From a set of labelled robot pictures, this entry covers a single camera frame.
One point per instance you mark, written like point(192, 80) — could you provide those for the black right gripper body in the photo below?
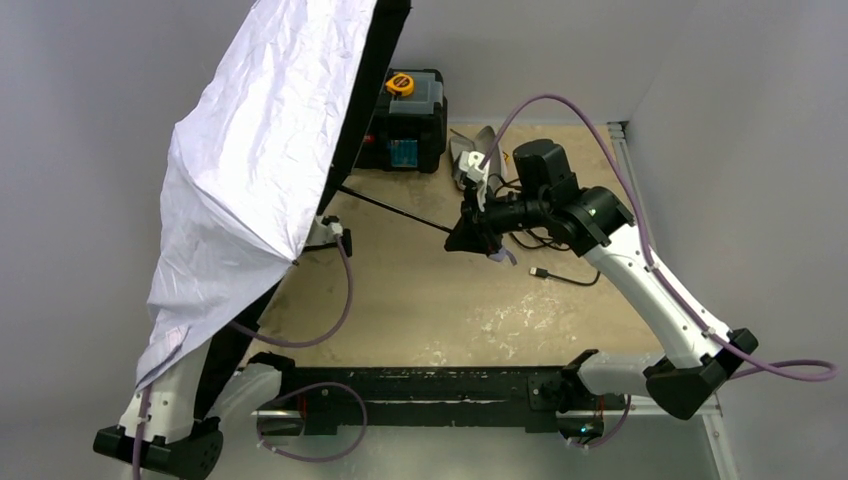
point(482, 219)

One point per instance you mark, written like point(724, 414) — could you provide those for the pink umbrella case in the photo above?
point(483, 142)

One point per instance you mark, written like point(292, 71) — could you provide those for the purple umbrella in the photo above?
point(248, 165)

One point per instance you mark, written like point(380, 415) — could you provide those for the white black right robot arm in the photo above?
point(597, 227)

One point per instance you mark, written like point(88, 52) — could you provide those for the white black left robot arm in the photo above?
point(174, 428)

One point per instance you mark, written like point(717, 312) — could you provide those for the black plastic toolbox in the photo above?
point(409, 133)

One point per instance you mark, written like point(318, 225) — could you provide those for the yellow tape measure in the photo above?
point(400, 85)

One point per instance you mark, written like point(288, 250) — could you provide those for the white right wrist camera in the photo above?
point(476, 169)

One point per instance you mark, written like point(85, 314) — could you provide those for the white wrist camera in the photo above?
point(476, 169)
point(323, 231)

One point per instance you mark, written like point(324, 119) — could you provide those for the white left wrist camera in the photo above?
point(323, 231)

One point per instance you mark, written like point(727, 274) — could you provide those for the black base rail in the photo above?
point(537, 399)

